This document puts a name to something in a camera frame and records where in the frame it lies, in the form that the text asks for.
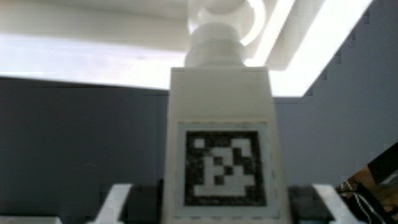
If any white leg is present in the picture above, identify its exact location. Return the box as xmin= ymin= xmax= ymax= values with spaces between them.
xmin=160 ymin=0 xmax=293 ymax=224

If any white square tabletop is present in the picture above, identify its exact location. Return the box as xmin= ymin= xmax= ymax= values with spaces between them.
xmin=0 ymin=0 xmax=373 ymax=97

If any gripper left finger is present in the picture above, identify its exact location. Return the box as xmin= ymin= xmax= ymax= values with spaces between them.
xmin=87 ymin=184 xmax=133 ymax=224

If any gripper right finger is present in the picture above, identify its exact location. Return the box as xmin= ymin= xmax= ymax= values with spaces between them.
xmin=313 ymin=184 xmax=364 ymax=224

